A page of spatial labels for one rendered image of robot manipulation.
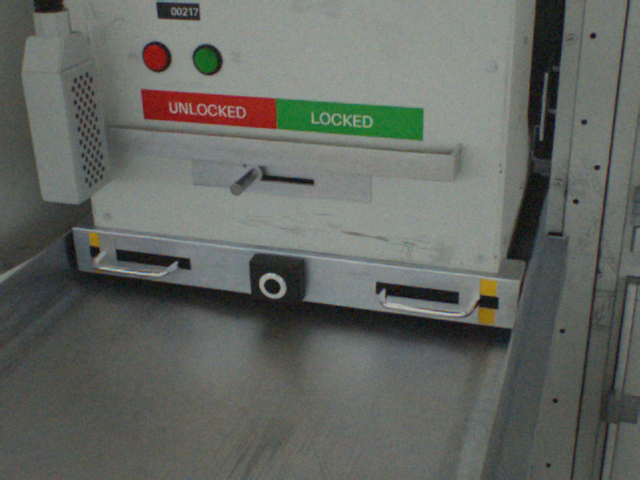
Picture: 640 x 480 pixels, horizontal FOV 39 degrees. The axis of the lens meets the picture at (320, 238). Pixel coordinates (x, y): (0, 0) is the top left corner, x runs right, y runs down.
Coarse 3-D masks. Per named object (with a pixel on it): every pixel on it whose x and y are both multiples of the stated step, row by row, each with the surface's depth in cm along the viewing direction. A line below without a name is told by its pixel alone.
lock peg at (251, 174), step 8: (248, 168) 100; (256, 168) 100; (240, 176) 98; (248, 176) 98; (256, 176) 100; (232, 184) 96; (240, 184) 96; (248, 184) 98; (232, 192) 96; (240, 192) 96
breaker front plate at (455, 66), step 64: (64, 0) 99; (128, 0) 97; (192, 0) 95; (256, 0) 92; (320, 0) 90; (384, 0) 88; (448, 0) 87; (512, 0) 85; (128, 64) 100; (192, 64) 98; (256, 64) 95; (320, 64) 93; (384, 64) 91; (448, 64) 89; (192, 128) 101; (256, 128) 99; (448, 128) 92; (128, 192) 107; (192, 192) 105; (256, 192) 102; (320, 192) 99; (384, 192) 97; (448, 192) 95; (384, 256) 100; (448, 256) 98
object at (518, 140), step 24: (528, 0) 97; (528, 24) 100; (528, 48) 103; (528, 72) 106; (504, 144) 91; (528, 144) 119; (504, 168) 92; (528, 168) 123; (504, 192) 94; (504, 216) 97; (504, 240) 98
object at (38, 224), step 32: (0, 0) 113; (0, 32) 114; (32, 32) 119; (0, 64) 115; (0, 96) 116; (0, 128) 117; (0, 160) 118; (32, 160) 123; (0, 192) 119; (32, 192) 124; (0, 224) 120; (32, 224) 125; (64, 224) 131; (0, 256) 121; (32, 256) 122
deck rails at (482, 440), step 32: (544, 224) 119; (64, 256) 111; (512, 256) 117; (544, 256) 117; (0, 288) 100; (32, 288) 105; (64, 288) 112; (0, 320) 100; (32, 320) 105; (0, 352) 99; (512, 352) 88; (480, 384) 91; (512, 384) 91; (480, 416) 87; (480, 448) 82
